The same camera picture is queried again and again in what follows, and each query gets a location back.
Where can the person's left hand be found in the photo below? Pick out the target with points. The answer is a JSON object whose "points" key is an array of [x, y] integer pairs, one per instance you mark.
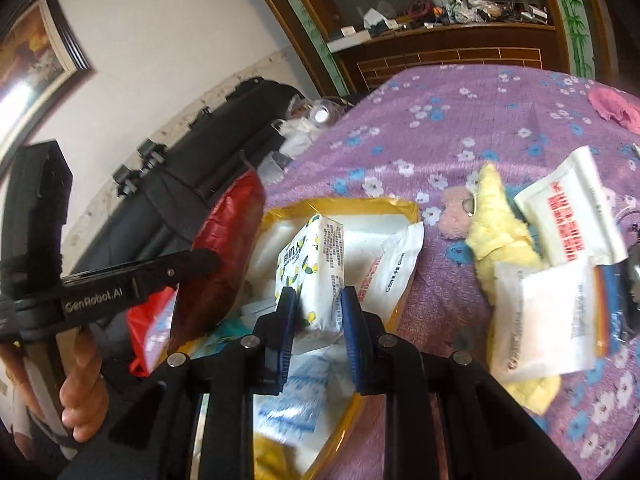
{"points": [[82, 400]]}

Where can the white packet blue green print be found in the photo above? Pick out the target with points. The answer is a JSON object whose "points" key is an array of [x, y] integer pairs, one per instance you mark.
{"points": [[300, 400]]}

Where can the pink plush toy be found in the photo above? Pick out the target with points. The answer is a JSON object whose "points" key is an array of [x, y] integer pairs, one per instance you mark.
{"points": [[452, 210]]}

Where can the black bag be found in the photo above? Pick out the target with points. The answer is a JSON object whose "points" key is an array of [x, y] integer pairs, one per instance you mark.
{"points": [[200, 150]]}

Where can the wooden cabinet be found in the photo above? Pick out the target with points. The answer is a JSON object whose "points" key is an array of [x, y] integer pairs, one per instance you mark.
{"points": [[450, 55]]}

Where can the white flat box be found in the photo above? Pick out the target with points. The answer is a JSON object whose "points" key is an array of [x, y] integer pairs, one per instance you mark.
{"points": [[350, 39]]}

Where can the clear plastic bag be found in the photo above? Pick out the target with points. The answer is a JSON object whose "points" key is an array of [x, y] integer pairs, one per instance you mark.
{"points": [[305, 130]]}

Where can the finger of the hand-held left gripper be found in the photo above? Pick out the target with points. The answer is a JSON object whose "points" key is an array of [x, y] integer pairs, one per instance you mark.
{"points": [[195, 262]]}

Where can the lemon print tissue pack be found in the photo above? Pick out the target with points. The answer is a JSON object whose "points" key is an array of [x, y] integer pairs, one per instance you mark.
{"points": [[315, 270]]}

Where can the teal tissue packet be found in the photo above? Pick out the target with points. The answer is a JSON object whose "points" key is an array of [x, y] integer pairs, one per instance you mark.
{"points": [[230, 331]]}

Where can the yellow packet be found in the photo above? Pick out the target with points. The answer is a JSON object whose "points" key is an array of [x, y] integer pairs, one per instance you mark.
{"points": [[275, 460]]}

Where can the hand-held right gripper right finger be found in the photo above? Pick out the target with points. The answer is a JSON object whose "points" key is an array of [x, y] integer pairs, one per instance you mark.
{"points": [[352, 335]]}

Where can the white packet red print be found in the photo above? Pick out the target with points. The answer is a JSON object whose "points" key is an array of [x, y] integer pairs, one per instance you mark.
{"points": [[565, 210]]}

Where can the yellow-edged white foam box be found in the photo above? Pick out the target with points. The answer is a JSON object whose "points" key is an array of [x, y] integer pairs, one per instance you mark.
{"points": [[370, 220]]}

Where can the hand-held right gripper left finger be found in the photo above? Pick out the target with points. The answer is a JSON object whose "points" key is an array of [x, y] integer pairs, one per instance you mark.
{"points": [[287, 330]]}

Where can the white packet grey print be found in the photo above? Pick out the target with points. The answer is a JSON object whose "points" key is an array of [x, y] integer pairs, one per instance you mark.
{"points": [[395, 260]]}

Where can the red white plastic packet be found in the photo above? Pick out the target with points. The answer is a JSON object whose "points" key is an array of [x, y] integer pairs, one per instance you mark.
{"points": [[150, 340]]}

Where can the red padded pouch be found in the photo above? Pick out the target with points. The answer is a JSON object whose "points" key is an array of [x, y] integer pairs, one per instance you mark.
{"points": [[225, 305]]}

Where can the shelf clutter pile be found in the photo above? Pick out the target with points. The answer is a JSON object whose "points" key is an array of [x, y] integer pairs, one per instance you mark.
{"points": [[470, 10]]}

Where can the pink cloth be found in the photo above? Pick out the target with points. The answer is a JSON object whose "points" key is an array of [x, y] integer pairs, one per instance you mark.
{"points": [[615, 105]]}

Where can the framed picture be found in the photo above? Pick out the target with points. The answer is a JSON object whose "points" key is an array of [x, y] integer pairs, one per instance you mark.
{"points": [[30, 70]]}

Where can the blue orange packet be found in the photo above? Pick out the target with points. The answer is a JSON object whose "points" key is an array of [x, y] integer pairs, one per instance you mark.
{"points": [[607, 300]]}

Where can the plain white packet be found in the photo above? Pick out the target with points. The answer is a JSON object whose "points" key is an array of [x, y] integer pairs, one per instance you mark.
{"points": [[545, 320]]}

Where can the yellow plush cloth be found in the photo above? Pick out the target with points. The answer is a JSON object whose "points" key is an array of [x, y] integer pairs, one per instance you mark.
{"points": [[495, 235]]}

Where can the purple floral tablecloth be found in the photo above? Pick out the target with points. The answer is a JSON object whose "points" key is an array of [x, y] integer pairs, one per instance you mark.
{"points": [[450, 125]]}

